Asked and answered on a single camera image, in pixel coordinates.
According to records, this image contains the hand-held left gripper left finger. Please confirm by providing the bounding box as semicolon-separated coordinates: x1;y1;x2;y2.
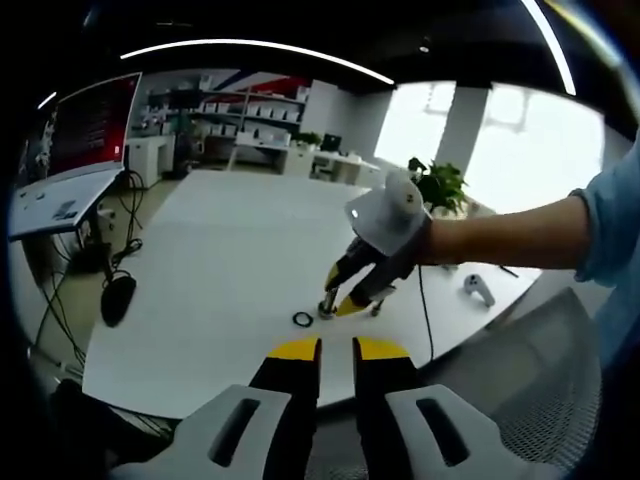
114;337;323;480

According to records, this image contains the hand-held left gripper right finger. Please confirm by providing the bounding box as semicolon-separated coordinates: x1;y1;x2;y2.
351;336;551;480

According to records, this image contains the thick threaded steel stud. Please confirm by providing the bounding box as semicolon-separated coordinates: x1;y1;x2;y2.
317;288;337;320

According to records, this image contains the potted green plant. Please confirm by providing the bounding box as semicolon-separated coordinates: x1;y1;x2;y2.
417;160;471;217

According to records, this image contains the long white background desk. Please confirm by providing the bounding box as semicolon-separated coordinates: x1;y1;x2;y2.
233;131;382;182

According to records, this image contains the grey mesh office chair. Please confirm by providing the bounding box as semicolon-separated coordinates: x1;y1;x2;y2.
429;287;604;474

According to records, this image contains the white handheld controller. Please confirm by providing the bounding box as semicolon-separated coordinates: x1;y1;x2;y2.
463;273;497;308

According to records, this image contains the small background plant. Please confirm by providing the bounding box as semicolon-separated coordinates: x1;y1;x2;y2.
291;130;322;152

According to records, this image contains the black oval object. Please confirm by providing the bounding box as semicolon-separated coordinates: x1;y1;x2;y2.
100;275;138;329

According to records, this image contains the white storage shelf unit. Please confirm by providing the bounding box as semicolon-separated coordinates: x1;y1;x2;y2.
144;87;309;147

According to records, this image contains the ceiling light strip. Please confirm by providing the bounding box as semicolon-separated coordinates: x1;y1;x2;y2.
119;39;397;86
519;0;577;96

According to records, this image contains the large red-screen monitor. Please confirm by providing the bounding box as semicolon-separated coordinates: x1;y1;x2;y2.
47;72;143;178

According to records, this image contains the white monitor desk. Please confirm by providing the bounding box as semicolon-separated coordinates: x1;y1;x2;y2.
8;167;127;274

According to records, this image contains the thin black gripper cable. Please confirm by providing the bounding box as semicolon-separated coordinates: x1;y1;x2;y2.
415;263;437;362

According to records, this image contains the black floor cable bundle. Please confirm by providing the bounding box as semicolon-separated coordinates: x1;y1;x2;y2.
29;239;89;374

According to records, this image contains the black desk cable bundle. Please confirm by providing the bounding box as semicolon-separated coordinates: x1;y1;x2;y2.
102;169;147;281

